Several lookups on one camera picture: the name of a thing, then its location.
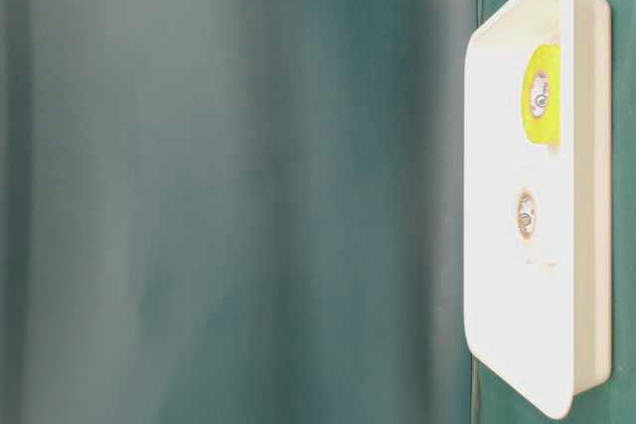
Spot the white tape roll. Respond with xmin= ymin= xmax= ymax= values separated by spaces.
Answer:
xmin=511 ymin=165 xmax=557 ymax=271

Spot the yellow tape roll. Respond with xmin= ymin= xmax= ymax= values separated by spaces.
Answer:
xmin=521 ymin=44 xmax=561 ymax=146

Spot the white rectangular plastic case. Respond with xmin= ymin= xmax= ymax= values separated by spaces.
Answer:
xmin=463 ymin=0 xmax=612 ymax=419

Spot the green table cloth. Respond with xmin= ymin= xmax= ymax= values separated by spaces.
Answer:
xmin=1 ymin=0 xmax=635 ymax=423

